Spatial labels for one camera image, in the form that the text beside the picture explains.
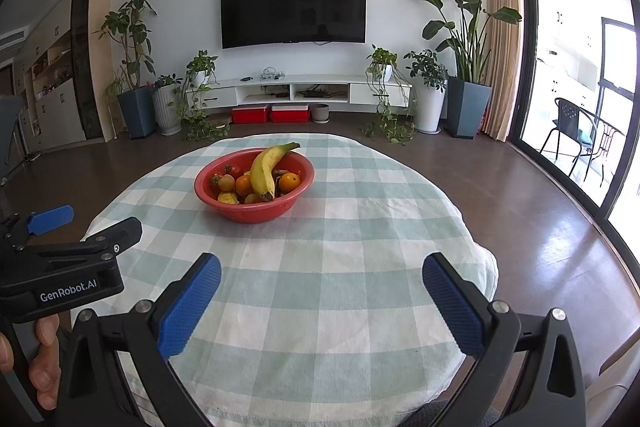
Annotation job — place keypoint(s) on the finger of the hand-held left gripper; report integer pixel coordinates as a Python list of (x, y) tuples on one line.
[(50, 214), (122, 234)]

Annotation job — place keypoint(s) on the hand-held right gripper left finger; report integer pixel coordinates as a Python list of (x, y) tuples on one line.
[(190, 307)]

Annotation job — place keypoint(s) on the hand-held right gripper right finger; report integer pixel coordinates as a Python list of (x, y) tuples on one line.
[(452, 307)]

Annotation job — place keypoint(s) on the small curved banana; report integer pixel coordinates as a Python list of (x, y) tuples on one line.
[(227, 198)]

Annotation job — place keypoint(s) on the red plastic colander bowl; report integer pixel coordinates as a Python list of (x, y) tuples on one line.
[(250, 212)]

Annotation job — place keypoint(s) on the orange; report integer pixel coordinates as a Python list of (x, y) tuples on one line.
[(289, 182), (243, 185)]

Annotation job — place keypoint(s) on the large banana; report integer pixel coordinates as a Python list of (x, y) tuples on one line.
[(262, 172)]

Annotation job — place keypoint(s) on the person's left hand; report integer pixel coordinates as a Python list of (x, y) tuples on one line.
[(42, 374)]

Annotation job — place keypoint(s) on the green white checked tablecloth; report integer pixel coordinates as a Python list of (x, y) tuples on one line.
[(350, 247)]

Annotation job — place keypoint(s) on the tall tree in blue pot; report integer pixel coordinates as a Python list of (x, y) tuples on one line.
[(137, 112)]

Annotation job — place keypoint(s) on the plant in white ribbed pot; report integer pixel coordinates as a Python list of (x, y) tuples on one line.
[(167, 112)]

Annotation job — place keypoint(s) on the trailing pothos in white pot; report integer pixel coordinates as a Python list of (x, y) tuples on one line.
[(200, 77), (385, 72)]

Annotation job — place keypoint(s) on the ceiling air vent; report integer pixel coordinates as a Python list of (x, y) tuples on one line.
[(12, 39)]

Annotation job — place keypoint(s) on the white chair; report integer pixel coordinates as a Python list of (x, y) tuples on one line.
[(617, 382)]

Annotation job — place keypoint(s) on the large-leaf plant in blue pot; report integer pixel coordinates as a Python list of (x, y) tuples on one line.
[(467, 107)]

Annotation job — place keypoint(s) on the bushy plant in white pot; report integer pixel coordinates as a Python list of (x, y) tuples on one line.
[(430, 107)]

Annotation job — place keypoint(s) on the white television cabinet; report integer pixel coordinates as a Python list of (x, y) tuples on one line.
[(375, 94)]

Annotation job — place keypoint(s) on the black metal balcony chair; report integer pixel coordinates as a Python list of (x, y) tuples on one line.
[(567, 112)]

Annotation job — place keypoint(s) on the empty grey flower pot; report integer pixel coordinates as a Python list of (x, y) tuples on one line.
[(320, 114)]

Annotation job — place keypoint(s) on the beige curtain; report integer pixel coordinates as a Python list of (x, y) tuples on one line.
[(505, 57)]

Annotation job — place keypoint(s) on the black sliding glass door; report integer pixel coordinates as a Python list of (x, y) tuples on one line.
[(525, 32)]

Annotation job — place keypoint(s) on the beige wall shelving unit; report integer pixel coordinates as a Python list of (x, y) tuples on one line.
[(55, 107)]

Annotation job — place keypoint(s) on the black wall television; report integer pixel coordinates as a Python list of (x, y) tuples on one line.
[(295, 7)]

